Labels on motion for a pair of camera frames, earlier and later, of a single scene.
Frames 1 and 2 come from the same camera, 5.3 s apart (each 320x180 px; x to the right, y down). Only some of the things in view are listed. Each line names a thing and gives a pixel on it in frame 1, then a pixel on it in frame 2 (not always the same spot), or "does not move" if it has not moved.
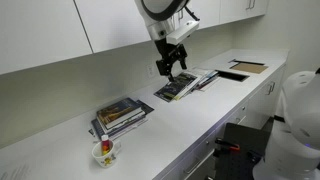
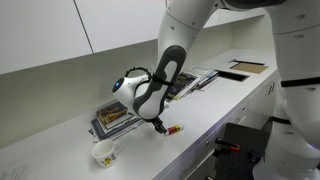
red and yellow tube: [106, 144] -> [174, 129]
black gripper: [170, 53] -> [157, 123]
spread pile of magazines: [184, 84] does not move
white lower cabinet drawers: [259, 110] does not move
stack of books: [121, 118] does not move
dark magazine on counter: [173, 89] does not move
